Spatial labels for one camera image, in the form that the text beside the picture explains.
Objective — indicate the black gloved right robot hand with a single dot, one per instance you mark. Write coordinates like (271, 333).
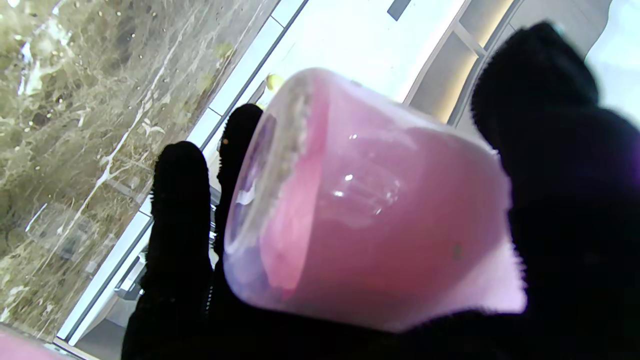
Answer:
(575, 225)

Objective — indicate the pink measuring cup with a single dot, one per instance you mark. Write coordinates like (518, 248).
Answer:
(390, 225)

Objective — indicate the yellow lemon piece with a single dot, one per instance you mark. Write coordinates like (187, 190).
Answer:
(274, 81)

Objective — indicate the white counter with drawers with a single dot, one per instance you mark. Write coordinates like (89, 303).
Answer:
(240, 70)

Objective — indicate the open lit wall cabinet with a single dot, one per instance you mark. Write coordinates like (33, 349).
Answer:
(445, 75)

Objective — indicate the black wall socket strip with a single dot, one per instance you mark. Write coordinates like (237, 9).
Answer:
(398, 7)

